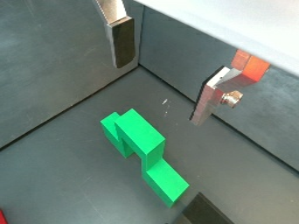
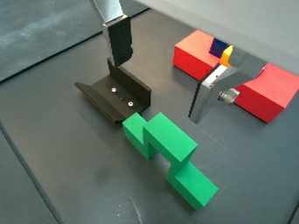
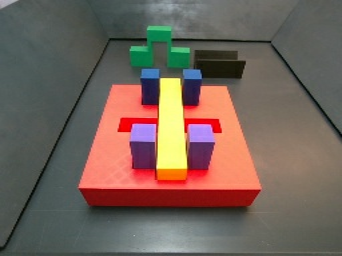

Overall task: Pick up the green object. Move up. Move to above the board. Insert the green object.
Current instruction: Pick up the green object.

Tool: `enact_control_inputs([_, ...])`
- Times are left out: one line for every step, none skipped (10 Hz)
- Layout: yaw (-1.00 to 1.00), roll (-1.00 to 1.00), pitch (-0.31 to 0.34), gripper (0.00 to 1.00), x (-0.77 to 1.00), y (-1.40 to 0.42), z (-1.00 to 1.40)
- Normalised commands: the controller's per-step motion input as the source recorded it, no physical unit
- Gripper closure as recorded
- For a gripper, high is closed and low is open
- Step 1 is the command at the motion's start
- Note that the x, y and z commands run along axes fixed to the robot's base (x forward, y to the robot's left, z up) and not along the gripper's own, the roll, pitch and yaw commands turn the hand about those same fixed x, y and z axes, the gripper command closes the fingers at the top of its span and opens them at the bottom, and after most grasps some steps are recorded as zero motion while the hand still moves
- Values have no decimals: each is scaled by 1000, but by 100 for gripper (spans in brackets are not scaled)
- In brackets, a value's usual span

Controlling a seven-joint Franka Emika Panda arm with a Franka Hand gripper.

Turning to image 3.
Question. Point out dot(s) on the blue block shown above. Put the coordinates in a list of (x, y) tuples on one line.
[(150, 78), (191, 86)]

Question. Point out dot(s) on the black block holder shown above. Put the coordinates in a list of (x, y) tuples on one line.
[(219, 64)]

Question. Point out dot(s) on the purple block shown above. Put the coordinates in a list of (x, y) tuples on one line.
[(201, 142), (143, 146)]

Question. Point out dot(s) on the blue block far left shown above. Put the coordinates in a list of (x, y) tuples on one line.
[(150, 78)]

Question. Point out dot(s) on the purple block near left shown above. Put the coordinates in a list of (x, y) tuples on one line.
[(143, 146)]

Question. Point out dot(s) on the purple block near right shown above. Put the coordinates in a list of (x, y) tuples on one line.
[(201, 142)]

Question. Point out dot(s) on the blue block far right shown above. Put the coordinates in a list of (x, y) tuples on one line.
[(191, 86)]

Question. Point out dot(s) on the green bridge-shaped block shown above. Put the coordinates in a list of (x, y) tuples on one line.
[(142, 54)]

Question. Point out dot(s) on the yellow long bar block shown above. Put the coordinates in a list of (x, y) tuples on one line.
[(171, 156)]

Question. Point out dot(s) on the red base board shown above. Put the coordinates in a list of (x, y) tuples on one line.
[(111, 183)]

